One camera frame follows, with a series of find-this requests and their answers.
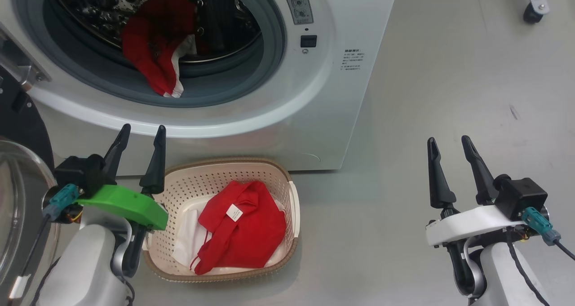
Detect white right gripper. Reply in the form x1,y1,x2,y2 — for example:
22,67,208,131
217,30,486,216
426,135,525,247

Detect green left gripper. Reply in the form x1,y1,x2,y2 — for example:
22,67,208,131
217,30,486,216
75,124,169,231

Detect red white printed jersey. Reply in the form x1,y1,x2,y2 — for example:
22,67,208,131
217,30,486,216
120,0,199,98

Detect black round glass washer door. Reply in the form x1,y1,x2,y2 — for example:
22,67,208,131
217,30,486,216
0,23,62,306

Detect red white garment with tag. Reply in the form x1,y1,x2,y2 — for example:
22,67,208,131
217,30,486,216
172,180,288,276

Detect cream perforated laundry basket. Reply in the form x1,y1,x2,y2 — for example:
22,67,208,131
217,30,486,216
143,158,301,283

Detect white front-load washing machine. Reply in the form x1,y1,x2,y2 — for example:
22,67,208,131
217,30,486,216
0,0,400,177

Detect grey warning sticker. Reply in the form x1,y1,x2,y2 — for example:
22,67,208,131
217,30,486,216
279,0,314,26

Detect left camera cable teal connector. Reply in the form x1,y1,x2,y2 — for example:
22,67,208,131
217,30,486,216
8,183,80,300

